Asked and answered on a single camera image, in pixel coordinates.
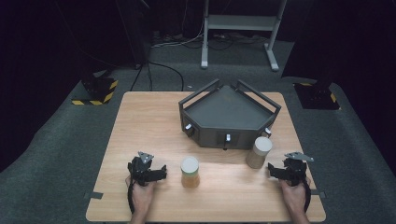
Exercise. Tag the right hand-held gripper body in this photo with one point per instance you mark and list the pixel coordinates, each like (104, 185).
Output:
(295, 171)

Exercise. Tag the black yellow striped stand base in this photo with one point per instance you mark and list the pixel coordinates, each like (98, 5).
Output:
(316, 96)
(98, 90)

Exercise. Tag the grey metal stand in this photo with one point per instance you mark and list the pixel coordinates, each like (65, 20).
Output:
(239, 22)

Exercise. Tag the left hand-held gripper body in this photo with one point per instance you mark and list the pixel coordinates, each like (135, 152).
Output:
(140, 169)

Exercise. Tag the black corner rack with rails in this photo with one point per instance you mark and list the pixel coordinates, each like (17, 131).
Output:
(227, 109)

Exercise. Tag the tan jar with white lid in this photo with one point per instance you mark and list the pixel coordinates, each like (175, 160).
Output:
(258, 154)

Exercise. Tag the grey tape strip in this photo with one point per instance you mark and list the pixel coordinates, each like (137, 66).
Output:
(93, 195)
(319, 194)

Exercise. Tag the orange jar with white lid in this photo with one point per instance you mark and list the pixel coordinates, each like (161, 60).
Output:
(190, 174)

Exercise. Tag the person's right hand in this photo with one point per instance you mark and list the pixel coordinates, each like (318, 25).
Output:
(294, 197)

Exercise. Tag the person's left hand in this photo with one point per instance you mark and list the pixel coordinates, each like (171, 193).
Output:
(141, 196)

